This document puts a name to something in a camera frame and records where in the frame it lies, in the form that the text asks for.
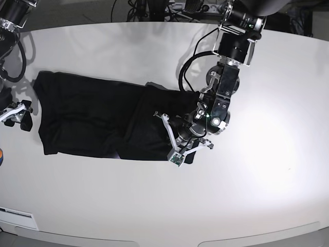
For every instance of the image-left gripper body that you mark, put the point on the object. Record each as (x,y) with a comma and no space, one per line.
(13,114)

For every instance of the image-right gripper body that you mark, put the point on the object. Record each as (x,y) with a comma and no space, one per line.
(182,136)

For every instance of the black T-shirt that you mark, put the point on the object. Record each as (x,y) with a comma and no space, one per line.
(91,117)

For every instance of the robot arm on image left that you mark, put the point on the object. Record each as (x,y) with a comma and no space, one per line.
(14,15)

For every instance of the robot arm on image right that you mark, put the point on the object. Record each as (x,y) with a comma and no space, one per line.
(239,29)

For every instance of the orange blue sticker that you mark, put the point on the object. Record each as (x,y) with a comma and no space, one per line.
(1,157)

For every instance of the white label sticker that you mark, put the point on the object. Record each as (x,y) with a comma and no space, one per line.
(18,218)

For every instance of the white power strip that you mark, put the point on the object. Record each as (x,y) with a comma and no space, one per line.
(217,8)

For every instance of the image-left white wrist camera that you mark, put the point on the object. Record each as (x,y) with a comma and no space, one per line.
(176,158)

